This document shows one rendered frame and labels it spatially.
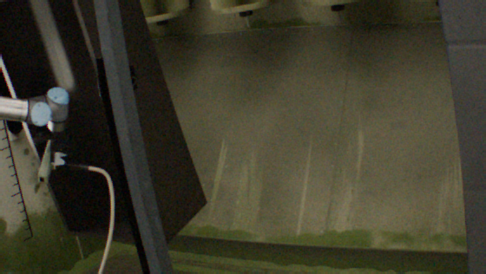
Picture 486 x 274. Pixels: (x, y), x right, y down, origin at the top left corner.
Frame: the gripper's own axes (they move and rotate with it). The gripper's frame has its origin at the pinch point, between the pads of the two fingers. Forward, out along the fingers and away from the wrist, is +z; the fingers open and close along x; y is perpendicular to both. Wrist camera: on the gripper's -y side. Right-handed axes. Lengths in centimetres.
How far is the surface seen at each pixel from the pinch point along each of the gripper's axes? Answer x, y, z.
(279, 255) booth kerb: 30, 105, 66
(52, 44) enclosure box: 56, -13, -24
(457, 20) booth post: -99, 119, -142
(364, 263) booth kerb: 7, 142, 45
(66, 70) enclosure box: 52, -5, -12
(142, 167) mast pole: -99, 46, -85
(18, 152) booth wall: 61, -33, 47
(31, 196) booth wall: 53, -25, 69
